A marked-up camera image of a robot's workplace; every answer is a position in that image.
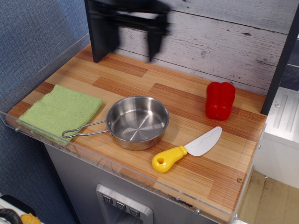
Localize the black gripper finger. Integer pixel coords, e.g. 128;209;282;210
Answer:
148;30;163;62
108;26;121;52

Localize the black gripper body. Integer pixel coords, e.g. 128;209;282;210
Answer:
102;0;171;35

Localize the green cloth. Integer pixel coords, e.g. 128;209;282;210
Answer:
17;85;103;146

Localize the clear acrylic table guard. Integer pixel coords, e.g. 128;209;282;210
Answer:
0;36;266;224

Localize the small steel pan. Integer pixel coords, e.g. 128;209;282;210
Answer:
62;96;170;151

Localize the red toy bell pepper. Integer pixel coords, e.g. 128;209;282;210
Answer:
206;82;235;121

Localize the grey toy fridge cabinet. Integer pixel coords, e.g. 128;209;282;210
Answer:
45;145;213;224

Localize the silver dispenser button panel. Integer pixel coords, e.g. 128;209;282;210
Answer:
96;184;154;224

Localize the white side cabinet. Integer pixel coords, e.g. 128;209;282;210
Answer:
253;87;299;188

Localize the yellow black object at corner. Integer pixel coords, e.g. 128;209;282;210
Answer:
0;195;42;224

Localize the dark left shelf post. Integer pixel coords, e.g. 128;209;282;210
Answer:
84;0;110;63

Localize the dark shelf post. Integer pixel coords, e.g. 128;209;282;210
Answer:
84;0;110;63
260;4;299;115

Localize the yellow handled toy knife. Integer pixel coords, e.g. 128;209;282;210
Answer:
152;126;222;173

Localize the dark right shelf post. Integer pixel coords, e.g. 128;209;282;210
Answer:
260;4;299;115

